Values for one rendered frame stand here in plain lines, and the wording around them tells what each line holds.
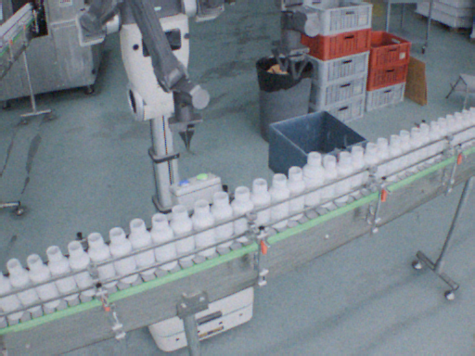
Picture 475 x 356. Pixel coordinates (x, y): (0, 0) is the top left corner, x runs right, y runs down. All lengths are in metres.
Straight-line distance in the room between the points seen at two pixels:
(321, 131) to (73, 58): 3.17
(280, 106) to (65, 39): 2.39
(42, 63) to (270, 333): 3.62
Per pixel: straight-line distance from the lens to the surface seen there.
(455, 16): 8.23
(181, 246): 1.22
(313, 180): 1.33
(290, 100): 3.44
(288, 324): 2.36
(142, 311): 1.30
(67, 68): 4.82
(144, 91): 1.63
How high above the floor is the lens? 1.90
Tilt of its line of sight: 35 degrees down
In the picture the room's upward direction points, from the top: 1 degrees counter-clockwise
